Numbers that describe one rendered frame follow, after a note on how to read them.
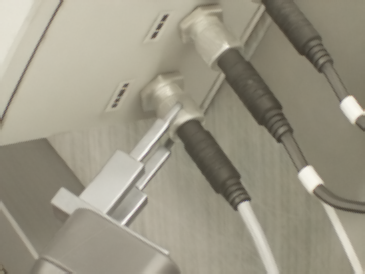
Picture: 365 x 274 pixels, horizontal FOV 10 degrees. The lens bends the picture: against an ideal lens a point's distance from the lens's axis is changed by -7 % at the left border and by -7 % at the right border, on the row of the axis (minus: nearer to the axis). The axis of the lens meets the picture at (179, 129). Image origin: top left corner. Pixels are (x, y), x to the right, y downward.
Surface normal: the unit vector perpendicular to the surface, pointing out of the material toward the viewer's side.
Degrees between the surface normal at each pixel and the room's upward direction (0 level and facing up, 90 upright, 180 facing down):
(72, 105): 133
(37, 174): 37
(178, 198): 90
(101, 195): 50
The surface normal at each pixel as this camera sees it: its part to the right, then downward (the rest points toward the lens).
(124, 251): -0.04, -0.52
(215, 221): -0.76, 0.14
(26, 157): 0.32, -0.77
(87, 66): 0.51, 0.73
